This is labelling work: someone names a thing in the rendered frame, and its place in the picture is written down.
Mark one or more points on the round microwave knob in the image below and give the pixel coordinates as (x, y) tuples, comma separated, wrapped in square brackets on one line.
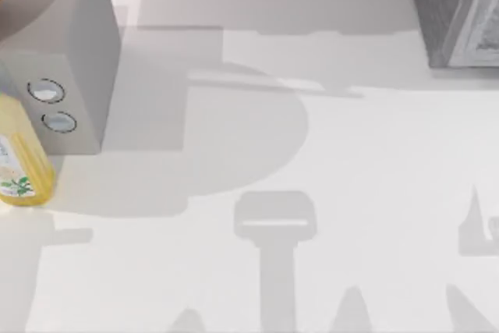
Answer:
[(59, 121), (46, 91)]

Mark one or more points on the grey cabinet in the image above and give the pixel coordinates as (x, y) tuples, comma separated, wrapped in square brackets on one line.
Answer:
[(440, 9)]

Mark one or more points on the yellow bottle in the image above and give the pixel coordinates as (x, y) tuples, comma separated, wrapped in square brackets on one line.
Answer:
[(27, 149)]

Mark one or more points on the pale microwave oven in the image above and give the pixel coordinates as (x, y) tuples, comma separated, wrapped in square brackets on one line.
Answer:
[(78, 75)]

